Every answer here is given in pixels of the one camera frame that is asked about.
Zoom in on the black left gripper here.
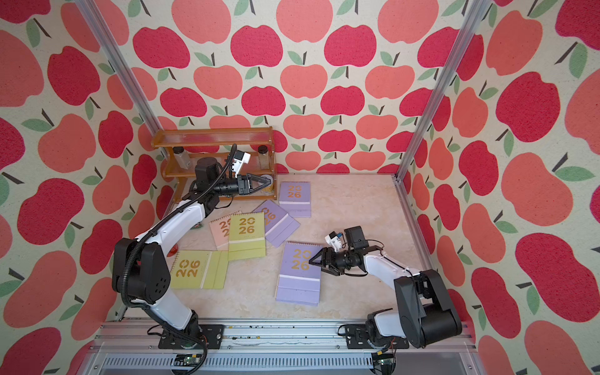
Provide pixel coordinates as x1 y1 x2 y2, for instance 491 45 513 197
212 176 270 198

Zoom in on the purple calendar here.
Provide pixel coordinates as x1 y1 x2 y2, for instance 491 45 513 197
252 200 300 248
276 242 323 306
279 181 312 218
277 300 319 307

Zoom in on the green calendar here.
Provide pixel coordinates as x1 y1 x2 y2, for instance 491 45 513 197
228 212 267 262
170 250 229 289

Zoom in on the pink calendar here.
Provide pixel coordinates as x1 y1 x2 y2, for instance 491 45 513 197
209 211 241 251

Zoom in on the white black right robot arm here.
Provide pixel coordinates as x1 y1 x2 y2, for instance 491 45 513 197
309 226 463 349

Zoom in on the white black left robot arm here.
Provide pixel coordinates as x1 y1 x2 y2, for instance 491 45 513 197
112 149 271 343

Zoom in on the glass jar right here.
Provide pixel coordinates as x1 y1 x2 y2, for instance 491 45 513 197
257 145 270 170

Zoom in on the glass jar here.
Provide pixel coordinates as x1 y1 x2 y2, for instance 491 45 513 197
257 145 270 170
173 146 192 170

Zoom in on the orange wooden shelf rack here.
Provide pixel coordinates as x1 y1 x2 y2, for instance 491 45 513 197
152 127 278 203

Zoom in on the glass jar left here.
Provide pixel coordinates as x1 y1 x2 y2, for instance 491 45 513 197
173 146 192 170

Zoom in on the red cola can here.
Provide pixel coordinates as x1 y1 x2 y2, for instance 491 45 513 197
167 244 179 257

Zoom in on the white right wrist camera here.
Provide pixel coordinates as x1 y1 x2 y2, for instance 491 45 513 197
325 231 345 253

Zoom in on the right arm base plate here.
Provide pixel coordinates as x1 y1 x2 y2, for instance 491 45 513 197
337 323 409 351

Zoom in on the aluminium frame rail front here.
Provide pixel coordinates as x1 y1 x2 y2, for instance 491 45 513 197
73 318 485 374

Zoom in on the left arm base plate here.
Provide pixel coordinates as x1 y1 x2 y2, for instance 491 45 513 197
158 323 224 350

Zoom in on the aluminium post left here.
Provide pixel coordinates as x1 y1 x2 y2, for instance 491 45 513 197
75 0 161 135

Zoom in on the aluminium post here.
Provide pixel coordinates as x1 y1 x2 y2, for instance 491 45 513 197
75 0 161 135
395 0 492 185

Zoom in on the aluminium post right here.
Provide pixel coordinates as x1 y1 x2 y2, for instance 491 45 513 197
395 0 492 185

